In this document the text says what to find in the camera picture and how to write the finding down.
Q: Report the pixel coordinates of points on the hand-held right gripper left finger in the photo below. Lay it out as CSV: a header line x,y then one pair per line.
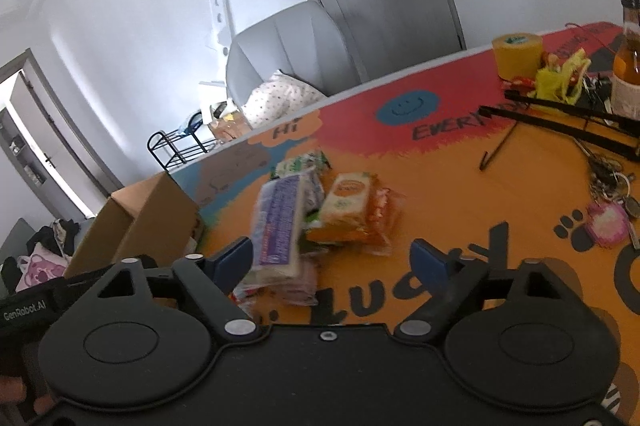
x,y
234,258

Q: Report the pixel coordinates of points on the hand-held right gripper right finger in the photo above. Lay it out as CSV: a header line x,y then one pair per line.
x,y
429,262

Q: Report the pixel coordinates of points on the purple snack packet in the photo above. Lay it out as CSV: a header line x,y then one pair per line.
x,y
280,226

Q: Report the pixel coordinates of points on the brown cardboard box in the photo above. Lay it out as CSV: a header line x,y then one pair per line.
x,y
150,211

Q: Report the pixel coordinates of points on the person's left hand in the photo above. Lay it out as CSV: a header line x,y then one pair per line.
x,y
11,390

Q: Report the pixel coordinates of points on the pink printed bag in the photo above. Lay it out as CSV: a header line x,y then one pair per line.
x,y
40,273

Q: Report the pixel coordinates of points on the clear orange snack packet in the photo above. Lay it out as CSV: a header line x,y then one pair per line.
x,y
382,221

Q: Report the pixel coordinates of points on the pink white snack packet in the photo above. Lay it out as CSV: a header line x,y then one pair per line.
x,y
295,292

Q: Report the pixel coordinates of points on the grey sofa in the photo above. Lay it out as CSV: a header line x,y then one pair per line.
x,y
7,241

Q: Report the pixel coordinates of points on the dark clothes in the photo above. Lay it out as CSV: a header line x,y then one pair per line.
x,y
55,236

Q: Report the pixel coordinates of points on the colourful printed table mat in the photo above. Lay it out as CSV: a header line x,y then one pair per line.
x,y
450,186

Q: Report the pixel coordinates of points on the cream orange snack packet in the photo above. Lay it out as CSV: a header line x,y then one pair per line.
x,y
345,201

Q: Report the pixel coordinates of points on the green white snack packet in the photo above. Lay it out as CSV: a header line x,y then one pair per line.
x,y
300,163

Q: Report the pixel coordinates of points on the black shoe rack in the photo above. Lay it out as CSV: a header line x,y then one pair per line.
x,y
172,150

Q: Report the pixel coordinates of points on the brown cardboard pile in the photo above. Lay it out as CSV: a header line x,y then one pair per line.
x,y
230,123

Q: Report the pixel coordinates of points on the blue item on rack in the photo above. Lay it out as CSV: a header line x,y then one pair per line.
x,y
192,121

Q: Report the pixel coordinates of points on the white cardboard piece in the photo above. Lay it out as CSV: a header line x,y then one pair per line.
x,y
212,98

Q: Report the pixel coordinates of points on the dotted white pillow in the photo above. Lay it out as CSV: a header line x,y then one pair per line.
x,y
280,98

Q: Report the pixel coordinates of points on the white interior door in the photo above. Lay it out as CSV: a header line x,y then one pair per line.
x,y
37,125

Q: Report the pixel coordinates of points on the bunch of keys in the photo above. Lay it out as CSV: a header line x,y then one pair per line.
x,y
607,178

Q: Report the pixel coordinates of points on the yellow green wrapper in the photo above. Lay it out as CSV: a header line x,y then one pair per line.
x,y
555,78

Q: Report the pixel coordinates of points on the yellow tape roll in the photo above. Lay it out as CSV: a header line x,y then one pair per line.
x,y
517,55

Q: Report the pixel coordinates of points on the grey armchair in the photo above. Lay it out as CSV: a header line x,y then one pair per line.
x,y
290,40

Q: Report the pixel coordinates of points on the white board with holes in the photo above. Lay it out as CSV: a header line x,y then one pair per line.
x,y
219,18

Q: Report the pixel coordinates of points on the amber drink bottle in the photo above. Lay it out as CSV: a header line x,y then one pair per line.
x,y
627,65

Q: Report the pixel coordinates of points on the grey door frame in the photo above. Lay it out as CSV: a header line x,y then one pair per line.
x,y
75,140

